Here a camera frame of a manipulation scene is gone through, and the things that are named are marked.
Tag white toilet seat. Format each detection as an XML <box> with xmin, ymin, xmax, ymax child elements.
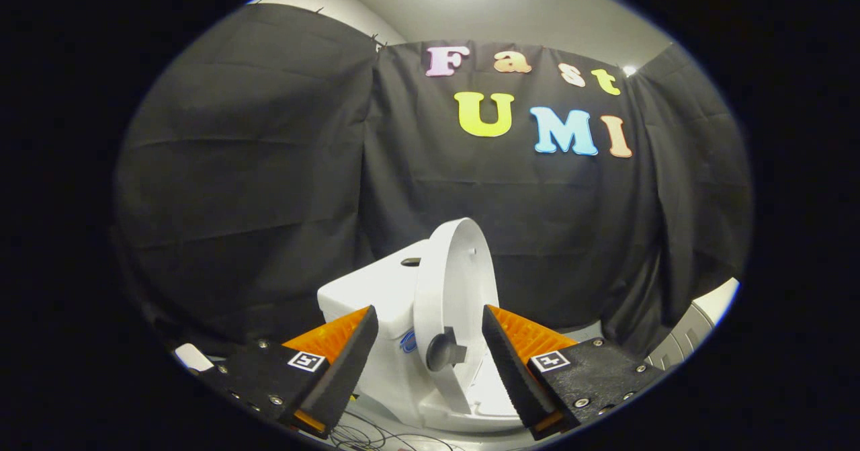
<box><xmin>464</xmin><ymin>360</ymin><xmax>525</xmax><ymax>419</ymax></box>

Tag white toilet lid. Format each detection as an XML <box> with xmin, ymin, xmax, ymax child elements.
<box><xmin>413</xmin><ymin>218</ymin><xmax>500</xmax><ymax>415</ymax></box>

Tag black floor cables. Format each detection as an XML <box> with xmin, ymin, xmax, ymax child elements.
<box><xmin>329</xmin><ymin>407</ymin><xmax>464</xmax><ymax>451</ymax></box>

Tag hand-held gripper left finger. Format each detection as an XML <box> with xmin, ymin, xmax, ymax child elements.
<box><xmin>200</xmin><ymin>305</ymin><xmax>379</xmax><ymax>440</ymax></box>

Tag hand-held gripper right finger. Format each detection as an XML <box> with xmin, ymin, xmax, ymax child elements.
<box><xmin>481</xmin><ymin>304</ymin><xmax>667</xmax><ymax>442</ymax></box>

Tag grey slotted panel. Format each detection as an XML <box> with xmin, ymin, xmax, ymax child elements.
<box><xmin>644</xmin><ymin>278</ymin><xmax>741</xmax><ymax>371</ymax></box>

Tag black backdrop cloth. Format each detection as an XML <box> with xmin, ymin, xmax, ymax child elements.
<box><xmin>113</xmin><ymin>2</ymin><xmax>753</xmax><ymax>358</ymax></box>

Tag white ceramic toilet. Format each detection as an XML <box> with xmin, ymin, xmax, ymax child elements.
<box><xmin>317</xmin><ymin>239</ymin><xmax>535</xmax><ymax>433</ymax></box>

